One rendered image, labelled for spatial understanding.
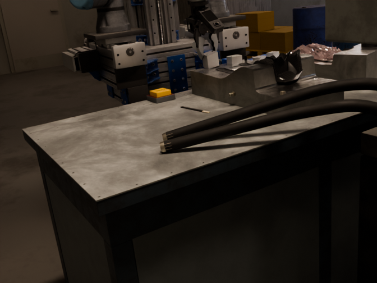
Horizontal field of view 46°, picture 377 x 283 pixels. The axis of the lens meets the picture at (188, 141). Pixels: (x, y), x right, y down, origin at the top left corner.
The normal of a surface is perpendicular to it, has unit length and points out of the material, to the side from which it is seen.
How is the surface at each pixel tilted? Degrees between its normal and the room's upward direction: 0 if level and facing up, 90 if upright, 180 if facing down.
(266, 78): 84
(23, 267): 0
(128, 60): 90
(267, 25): 90
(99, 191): 0
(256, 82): 84
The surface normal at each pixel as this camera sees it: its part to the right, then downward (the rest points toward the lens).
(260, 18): 0.57, 0.22
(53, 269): -0.10, -0.94
